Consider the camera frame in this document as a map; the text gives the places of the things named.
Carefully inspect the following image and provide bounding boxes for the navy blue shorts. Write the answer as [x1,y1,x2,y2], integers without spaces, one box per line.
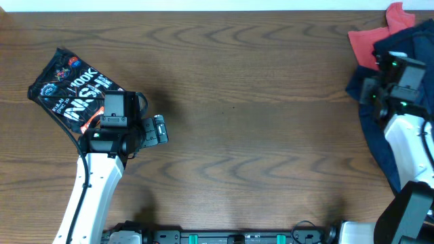
[345,65,401,195]

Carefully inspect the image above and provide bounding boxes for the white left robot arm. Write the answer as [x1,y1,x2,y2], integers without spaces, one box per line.
[54,153,125,243]

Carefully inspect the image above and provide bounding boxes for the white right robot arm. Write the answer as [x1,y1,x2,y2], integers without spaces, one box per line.
[337,75,433,243]

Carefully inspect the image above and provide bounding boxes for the red cloth garment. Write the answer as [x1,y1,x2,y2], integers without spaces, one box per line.
[348,2,416,70]

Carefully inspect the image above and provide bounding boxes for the dark navy garment pile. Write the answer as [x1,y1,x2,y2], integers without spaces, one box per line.
[373,19,433,112]

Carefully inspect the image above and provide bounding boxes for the black printed folded t-shirt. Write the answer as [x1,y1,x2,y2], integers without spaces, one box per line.
[28,48,123,134]

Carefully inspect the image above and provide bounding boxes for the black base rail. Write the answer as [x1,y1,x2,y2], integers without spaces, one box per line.
[100,221,338,244]

